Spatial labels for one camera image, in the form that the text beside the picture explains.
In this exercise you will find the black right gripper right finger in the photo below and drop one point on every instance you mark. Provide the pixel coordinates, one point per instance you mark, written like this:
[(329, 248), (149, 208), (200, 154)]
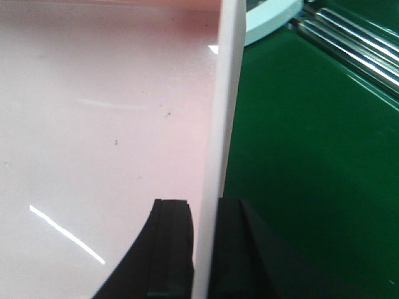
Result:
[(250, 260)]

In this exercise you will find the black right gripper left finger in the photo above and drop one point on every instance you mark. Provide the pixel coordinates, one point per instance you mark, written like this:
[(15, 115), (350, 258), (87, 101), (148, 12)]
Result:
[(159, 264)]

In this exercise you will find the pink plastic bin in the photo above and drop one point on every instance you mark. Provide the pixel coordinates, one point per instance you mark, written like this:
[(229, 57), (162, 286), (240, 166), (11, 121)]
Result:
[(105, 107)]

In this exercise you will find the green conveyor belt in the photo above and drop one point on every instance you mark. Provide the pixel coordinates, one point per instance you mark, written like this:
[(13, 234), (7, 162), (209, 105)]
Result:
[(315, 151)]

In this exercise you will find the steel conveyor transfer rollers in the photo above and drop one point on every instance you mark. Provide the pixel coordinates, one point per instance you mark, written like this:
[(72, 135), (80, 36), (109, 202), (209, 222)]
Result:
[(364, 50)]

